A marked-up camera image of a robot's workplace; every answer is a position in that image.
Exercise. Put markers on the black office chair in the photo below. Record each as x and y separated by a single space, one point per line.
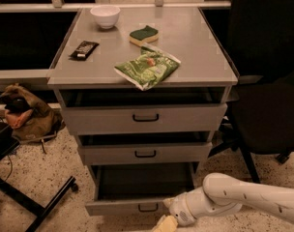
260 43

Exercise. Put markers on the grey drawer cabinet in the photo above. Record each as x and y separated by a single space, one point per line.
183 33

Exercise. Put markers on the green yellow sponge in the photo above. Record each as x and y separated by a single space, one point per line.
147 34

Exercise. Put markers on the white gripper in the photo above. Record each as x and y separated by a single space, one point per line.
178 209

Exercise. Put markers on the black chocolate bar wrapper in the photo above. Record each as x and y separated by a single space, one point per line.
83 51

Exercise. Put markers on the white ceramic bowl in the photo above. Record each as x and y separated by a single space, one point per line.
106 16

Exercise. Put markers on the green snack bag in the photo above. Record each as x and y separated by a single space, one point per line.
150 68

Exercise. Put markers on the grey middle drawer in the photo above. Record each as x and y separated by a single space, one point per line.
138 148

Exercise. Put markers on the grey bottom drawer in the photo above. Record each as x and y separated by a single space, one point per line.
133 189

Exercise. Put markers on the brown canvas bag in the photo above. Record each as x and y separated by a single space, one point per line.
31 119

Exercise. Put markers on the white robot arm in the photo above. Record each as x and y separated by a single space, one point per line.
222 195

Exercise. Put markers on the grey top drawer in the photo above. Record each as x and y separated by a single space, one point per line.
116 111

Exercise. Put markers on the grey drawer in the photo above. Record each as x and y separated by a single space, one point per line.
133 189
116 111
138 148

